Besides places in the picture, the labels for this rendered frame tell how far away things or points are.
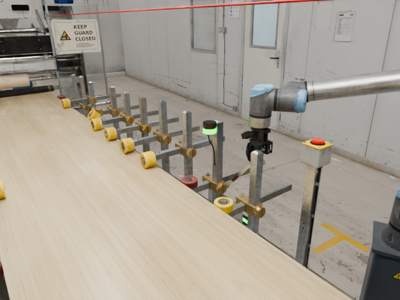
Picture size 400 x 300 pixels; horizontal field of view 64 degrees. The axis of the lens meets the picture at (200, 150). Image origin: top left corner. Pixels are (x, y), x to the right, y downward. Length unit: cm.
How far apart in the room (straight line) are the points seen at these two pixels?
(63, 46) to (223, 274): 309
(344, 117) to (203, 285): 351
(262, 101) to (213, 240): 56
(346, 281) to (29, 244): 192
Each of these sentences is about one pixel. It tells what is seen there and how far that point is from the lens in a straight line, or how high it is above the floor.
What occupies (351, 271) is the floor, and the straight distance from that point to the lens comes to 255.
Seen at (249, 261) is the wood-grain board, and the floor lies 90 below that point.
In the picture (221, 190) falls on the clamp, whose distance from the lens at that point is 154.
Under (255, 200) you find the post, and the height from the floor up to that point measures 90.
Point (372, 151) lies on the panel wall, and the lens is 415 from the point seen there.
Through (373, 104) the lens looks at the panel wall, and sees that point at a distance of 404.
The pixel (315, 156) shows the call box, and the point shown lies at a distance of 108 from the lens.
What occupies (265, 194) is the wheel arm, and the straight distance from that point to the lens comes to 150.
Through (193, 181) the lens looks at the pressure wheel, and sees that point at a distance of 148.
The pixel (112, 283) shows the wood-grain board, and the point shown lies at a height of 90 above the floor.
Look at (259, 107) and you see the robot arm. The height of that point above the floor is 127.
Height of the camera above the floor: 160
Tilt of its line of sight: 22 degrees down
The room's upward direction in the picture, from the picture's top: 1 degrees counter-clockwise
